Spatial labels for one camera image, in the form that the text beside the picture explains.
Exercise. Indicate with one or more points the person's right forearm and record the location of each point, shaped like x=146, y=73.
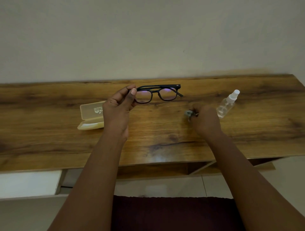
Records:
x=255, y=185

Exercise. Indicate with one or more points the blue cleaning cloth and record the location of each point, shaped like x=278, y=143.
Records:
x=188, y=113

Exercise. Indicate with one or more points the person's right hand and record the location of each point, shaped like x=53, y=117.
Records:
x=206, y=121

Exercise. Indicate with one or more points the person's left forearm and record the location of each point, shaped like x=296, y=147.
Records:
x=88, y=188

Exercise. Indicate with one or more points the black framed eyeglasses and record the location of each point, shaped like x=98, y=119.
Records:
x=157, y=86

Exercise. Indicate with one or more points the clear spray bottle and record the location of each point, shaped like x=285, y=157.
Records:
x=226, y=106

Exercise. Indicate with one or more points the person's left hand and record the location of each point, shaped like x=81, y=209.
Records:
x=116, y=114

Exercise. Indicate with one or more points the wooden under-table shelf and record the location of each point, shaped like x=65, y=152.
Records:
x=157, y=170

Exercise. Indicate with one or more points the yellow translucent glasses case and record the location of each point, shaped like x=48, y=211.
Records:
x=91, y=116

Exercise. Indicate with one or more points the white cabinet drawer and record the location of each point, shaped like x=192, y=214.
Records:
x=28, y=184

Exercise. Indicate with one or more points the dark maroon garment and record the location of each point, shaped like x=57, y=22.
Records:
x=176, y=214

